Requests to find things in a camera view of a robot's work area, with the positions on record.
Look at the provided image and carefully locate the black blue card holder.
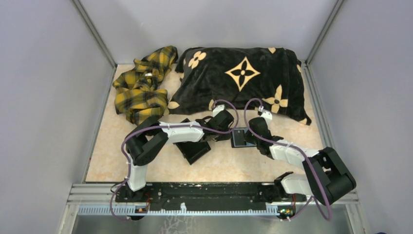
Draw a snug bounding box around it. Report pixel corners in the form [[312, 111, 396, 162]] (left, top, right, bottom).
[[230, 128, 256, 148]]

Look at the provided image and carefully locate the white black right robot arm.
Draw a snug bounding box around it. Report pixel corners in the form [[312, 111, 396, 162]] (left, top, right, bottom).
[[245, 117, 357, 205]]

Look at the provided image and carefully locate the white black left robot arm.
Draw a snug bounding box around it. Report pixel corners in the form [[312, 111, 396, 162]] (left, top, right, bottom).
[[124, 109, 235, 202]]

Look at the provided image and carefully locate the black plastic card tray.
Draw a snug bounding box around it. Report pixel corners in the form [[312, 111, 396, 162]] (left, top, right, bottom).
[[173, 117, 212, 166]]

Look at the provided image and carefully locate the black floral pillow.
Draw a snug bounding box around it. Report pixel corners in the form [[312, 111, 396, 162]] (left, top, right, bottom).
[[168, 47, 312, 125]]

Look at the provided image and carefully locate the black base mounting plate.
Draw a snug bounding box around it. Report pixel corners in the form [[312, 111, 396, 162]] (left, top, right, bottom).
[[115, 182, 307, 211]]

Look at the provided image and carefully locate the yellow plaid cloth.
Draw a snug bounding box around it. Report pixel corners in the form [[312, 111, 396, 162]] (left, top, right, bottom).
[[113, 46, 178, 125]]

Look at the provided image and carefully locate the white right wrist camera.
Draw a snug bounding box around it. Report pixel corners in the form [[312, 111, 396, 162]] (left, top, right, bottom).
[[258, 106, 273, 124]]

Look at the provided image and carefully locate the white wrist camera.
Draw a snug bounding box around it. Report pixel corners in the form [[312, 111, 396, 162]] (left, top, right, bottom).
[[258, 106, 273, 124], [212, 104, 225, 117]]

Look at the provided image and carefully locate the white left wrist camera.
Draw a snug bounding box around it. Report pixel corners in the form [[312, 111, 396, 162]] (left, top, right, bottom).
[[212, 104, 225, 117]]

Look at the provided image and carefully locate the aluminium front frame rail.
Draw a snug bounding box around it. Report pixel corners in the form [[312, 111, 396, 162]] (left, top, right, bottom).
[[66, 181, 359, 216]]

